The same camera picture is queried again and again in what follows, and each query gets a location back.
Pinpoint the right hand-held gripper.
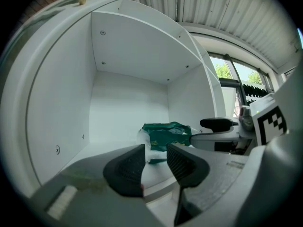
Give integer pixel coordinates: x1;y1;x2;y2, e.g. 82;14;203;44
188;88;299;156

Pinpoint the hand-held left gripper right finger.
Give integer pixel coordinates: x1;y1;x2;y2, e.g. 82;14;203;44
166;142;252;227

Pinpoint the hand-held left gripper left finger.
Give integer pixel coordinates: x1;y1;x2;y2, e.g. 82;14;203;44
30;143;164;227

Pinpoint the green plastic bag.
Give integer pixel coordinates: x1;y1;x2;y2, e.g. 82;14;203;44
137;121;193;166

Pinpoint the white desk with hutch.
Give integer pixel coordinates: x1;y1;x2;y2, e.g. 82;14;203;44
0;0;237;213

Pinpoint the frosted window sash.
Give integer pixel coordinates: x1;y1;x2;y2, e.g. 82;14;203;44
218;77;241;118

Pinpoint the black framed window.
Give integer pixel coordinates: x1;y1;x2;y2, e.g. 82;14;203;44
207;52;299;118

